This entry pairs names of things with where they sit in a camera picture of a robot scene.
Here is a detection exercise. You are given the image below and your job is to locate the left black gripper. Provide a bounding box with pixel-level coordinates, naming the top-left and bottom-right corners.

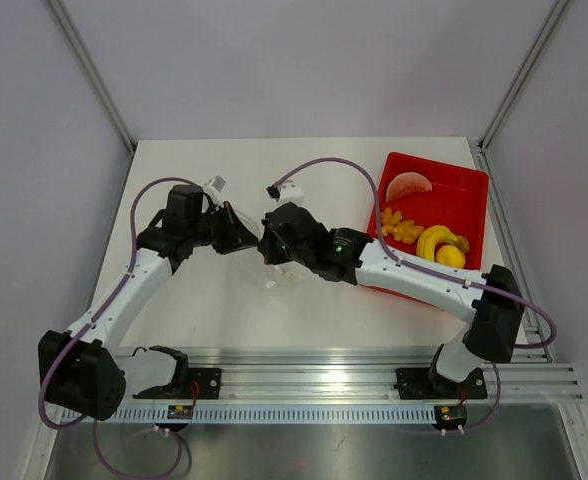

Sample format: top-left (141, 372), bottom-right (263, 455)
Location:
top-left (188, 201), bottom-right (261, 255)

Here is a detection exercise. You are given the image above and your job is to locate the clear zip top bag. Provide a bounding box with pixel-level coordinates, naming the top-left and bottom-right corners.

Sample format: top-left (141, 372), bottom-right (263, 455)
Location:
top-left (233, 212), bottom-right (305, 291)

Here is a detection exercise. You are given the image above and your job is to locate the watermelon slice toy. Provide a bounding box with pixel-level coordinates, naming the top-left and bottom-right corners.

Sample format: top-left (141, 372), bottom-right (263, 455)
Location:
top-left (385, 172), bottom-right (433, 202)

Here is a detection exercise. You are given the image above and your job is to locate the yellow pear toy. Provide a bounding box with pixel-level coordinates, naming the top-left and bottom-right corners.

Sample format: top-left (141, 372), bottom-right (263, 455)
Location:
top-left (435, 244), bottom-right (466, 268)

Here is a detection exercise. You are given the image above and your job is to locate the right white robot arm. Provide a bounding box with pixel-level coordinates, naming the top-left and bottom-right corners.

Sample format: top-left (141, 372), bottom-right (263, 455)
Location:
top-left (258, 202), bottom-right (523, 398)

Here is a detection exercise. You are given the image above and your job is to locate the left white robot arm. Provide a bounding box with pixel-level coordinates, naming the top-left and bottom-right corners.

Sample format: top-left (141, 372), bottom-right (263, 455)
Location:
top-left (38, 177), bottom-right (258, 428)

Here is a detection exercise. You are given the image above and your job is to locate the yellow banana bunch toy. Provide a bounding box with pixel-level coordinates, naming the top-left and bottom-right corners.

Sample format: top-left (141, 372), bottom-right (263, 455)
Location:
top-left (416, 225), bottom-right (470, 261)

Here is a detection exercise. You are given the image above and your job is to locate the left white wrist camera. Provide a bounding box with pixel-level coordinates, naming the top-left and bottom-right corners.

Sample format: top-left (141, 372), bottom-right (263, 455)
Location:
top-left (203, 175), bottom-right (226, 204)

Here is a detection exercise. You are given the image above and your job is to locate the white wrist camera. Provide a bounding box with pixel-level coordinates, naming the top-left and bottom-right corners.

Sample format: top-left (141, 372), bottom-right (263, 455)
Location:
top-left (267, 182), bottom-right (304, 206)
top-left (203, 175), bottom-right (226, 204)

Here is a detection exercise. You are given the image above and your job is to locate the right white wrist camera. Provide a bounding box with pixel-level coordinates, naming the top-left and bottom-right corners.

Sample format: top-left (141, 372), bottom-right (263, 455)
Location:
top-left (267, 182), bottom-right (304, 206)

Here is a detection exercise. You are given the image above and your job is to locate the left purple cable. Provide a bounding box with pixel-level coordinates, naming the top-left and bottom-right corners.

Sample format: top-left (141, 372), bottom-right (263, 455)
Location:
top-left (37, 176), bottom-right (208, 474)

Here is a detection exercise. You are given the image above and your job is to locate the purple cable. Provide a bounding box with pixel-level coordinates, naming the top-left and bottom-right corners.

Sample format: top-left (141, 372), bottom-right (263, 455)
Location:
top-left (268, 157), bottom-right (559, 435)
top-left (37, 176), bottom-right (208, 474)

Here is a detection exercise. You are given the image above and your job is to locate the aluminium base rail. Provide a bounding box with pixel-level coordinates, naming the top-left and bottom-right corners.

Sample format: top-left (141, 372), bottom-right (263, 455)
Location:
top-left (179, 347), bottom-right (583, 404)

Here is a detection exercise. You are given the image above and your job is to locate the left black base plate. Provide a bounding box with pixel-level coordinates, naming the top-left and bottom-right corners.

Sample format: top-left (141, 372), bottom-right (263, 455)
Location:
top-left (133, 367), bottom-right (222, 400)

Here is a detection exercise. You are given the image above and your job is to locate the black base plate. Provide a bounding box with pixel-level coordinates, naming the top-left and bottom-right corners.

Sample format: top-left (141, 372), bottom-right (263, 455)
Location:
top-left (394, 367), bottom-right (488, 400)
top-left (133, 367), bottom-right (222, 400)

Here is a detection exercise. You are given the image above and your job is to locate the white slotted cable duct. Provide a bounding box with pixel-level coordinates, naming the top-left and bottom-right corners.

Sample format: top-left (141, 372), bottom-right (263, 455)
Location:
top-left (101, 405), bottom-right (438, 425)

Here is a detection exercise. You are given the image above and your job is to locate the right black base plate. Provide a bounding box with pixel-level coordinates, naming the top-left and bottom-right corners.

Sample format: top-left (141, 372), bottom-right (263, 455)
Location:
top-left (394, 367), bottom-right (488, 400)

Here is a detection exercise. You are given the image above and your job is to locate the left aluminium frame post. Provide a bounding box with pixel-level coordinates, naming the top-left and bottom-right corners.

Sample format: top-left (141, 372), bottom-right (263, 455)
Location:
top-left (43, 0), bottom-right (136, 154)

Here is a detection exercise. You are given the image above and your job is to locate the aluminium frame post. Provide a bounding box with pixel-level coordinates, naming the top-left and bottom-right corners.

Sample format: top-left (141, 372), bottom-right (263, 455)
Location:
top-left (43, 0), bottom-right (136, 154)
top-left (477, 0), bottom-right (573, 151)

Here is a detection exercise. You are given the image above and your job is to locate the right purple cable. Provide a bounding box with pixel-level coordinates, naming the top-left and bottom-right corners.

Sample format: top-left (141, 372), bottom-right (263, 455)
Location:
top-left (268, 157), bottom-right (559, 435)

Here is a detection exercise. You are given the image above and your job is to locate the right aluminium frame post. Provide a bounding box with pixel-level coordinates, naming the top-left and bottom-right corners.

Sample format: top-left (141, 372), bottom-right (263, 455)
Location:
top-left (477, 0), bottom-right (573, 151)

